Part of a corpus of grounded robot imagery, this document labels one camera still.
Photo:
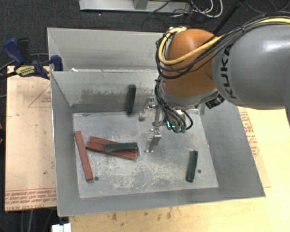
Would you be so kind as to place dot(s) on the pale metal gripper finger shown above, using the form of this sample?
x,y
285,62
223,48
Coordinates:
x,y
150,104
155,139

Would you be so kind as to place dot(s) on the dark green flat block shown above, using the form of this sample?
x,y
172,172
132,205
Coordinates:
x,y
120,147
192,165
131,100

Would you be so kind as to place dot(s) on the grey metal bin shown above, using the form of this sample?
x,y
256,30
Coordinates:
x,y
140,178

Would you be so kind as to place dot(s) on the brown cardboard board red print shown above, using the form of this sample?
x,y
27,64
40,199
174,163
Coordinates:
x,y
29,134

